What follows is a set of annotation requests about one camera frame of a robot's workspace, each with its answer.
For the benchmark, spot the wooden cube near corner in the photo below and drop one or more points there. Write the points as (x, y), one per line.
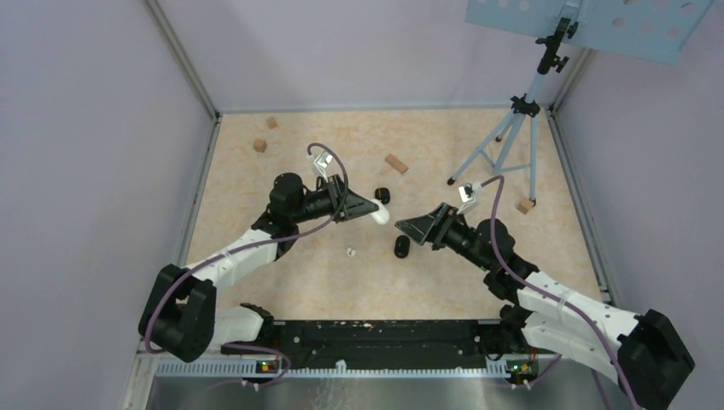
(271, 122)

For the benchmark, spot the light blue perforated panel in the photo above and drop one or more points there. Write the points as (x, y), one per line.
(650, 30)

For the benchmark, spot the white oval charging case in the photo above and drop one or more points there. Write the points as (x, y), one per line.
(381, 215)

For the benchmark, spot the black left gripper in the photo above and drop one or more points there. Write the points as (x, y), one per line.
(346, 205)

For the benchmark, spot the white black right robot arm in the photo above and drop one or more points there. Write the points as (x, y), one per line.
(643, 353)

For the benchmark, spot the wooden cube left side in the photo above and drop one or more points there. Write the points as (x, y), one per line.
(260, 145)

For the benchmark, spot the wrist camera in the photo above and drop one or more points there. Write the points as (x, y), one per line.
(470, 196)
(320, 163)

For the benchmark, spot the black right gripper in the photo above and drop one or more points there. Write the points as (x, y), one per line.
(432, 227)

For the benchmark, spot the light blue tripod stand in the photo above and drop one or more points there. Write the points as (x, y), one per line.
(495, 148)

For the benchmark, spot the white slotted cable duct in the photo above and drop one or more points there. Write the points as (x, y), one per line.
(247, 368)

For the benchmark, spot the wooden block under tripod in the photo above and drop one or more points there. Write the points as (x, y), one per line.
(526, 205)

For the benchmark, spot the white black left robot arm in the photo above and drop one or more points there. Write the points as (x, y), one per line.
(180, 315)

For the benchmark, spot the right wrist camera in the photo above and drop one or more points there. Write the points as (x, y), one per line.
(470, 196)

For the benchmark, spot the black case with gold band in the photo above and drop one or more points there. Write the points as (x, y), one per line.
(383, 195)

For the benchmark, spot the black oval charging case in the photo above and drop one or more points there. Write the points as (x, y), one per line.
(402, 246)

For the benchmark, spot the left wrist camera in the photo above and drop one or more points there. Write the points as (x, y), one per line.
(320, 163)

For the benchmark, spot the long wooden block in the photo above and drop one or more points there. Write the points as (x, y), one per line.
(398, 165)

